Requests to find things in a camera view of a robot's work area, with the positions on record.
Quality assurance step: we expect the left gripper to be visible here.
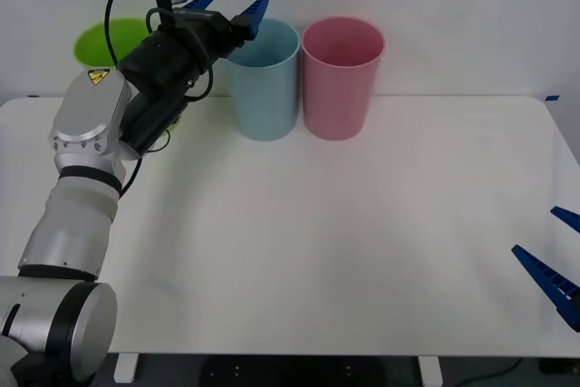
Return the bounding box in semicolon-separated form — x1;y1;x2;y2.
171;0;271;61

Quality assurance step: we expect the black box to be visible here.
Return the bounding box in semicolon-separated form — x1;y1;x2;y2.
537;357;580;375

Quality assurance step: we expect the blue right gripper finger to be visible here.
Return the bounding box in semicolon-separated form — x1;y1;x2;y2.
511;244;580;333
550;206;580;234

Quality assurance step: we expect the pink plastic bin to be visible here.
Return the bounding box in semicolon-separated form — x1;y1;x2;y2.
301;15;385;141

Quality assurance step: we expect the white table leg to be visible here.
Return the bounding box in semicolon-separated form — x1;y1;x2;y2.
417;355;443;387
112;353;139;384

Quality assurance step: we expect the pale blue plastic bin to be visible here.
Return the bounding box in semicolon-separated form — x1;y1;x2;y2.
223;17;302;142

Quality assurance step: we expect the green plastic bin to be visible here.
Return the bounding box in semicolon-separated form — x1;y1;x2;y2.
73;17;182;134

